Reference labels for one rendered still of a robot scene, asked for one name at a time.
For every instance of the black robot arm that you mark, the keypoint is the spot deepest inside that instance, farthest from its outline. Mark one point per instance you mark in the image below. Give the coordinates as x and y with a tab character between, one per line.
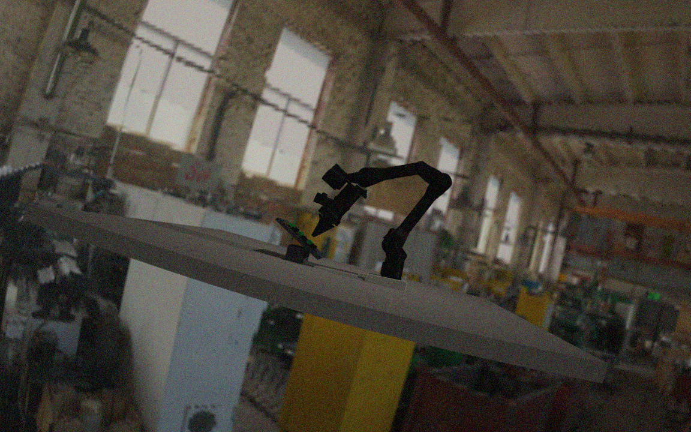
393	242

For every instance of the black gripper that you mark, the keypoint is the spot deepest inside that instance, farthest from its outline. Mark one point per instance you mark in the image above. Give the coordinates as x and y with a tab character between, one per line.
328	217

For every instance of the dark grey switch panel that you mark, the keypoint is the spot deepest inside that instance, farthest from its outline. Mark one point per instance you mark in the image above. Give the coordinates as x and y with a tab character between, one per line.
298	253

